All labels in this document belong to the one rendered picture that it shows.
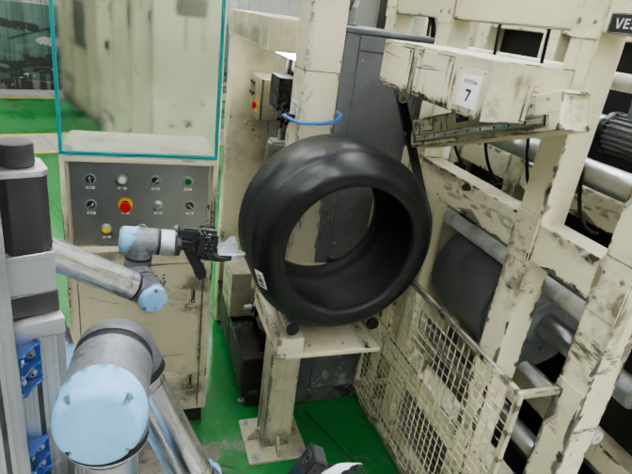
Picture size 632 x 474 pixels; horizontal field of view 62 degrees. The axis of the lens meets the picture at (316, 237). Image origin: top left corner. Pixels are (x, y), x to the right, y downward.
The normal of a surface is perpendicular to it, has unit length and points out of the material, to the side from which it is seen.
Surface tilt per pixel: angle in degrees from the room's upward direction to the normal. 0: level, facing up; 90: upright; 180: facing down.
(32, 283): 90
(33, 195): 90
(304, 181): 55
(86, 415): 82
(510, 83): 90
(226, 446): 0
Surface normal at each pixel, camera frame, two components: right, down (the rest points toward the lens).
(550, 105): -0.95, 0.01
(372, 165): 0.36, -0.40
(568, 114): 0.33, 0.11
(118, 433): 0.21, 0.29
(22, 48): 0.60, 0.38
